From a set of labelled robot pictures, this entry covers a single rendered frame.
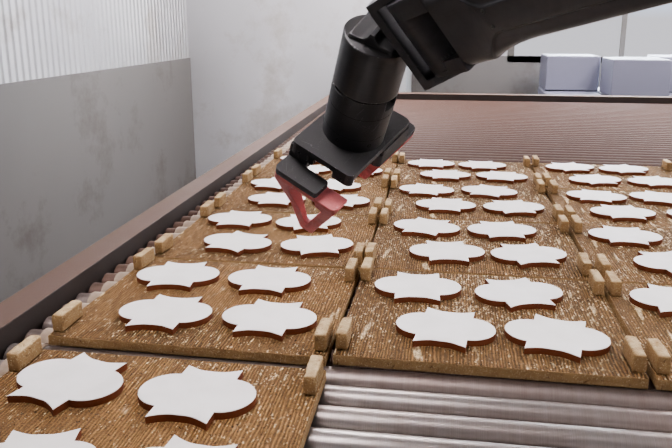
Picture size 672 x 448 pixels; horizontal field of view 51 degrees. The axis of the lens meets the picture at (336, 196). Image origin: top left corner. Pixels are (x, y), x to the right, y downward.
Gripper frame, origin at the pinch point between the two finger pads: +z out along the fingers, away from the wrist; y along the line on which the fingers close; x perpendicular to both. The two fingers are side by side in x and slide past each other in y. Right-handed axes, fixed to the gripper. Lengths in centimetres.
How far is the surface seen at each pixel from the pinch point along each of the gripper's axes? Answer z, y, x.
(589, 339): 27.6, 26.3, -31.5
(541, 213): 65, 84, -15
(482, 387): 28.6, 10.2, -22.6
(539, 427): 22.0, 5.7, -30.0
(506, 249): 50, 54, -14
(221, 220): 72, 36, 41
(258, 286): 47, 14, 16
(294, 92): 291, 309, 191
